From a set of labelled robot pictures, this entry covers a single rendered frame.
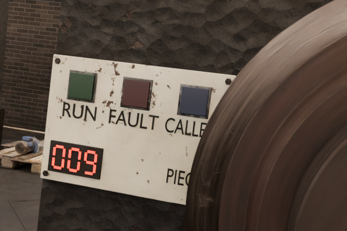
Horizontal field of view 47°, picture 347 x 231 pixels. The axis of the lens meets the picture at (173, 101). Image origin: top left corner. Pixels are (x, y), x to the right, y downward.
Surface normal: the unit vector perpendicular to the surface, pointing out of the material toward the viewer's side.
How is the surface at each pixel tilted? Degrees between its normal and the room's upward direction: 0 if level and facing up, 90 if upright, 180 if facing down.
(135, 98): 90
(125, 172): 90
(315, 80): 90
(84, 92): 90
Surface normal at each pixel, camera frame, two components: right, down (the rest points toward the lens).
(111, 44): -0.22, 0.03
